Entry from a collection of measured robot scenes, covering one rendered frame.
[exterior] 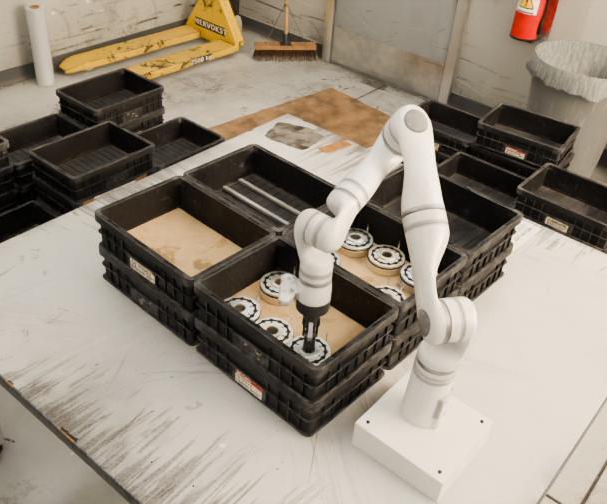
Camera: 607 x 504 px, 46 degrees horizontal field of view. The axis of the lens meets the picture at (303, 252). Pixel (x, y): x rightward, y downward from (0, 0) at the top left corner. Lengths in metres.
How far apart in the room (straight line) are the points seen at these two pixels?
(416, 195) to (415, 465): 0.57
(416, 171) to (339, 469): 0.67
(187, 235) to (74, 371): 0.49
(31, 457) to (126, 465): 0.99
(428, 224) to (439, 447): 0.49
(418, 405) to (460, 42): 3.51
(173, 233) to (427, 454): 0.92
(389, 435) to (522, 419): 0.37
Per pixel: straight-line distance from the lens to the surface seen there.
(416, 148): 1.52
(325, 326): 1.74
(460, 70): 4.91
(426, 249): 1.46
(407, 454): 1.60
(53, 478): 2.53
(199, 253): 1.95
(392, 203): 2.23
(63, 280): 2.11
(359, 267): 1.94
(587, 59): 4.45
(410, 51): 5.04
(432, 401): 1.58
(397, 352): 1.81
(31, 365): 1.88
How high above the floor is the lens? 2.00
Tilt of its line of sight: 37 degrees down
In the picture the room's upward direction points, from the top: 5 degrees clockwise
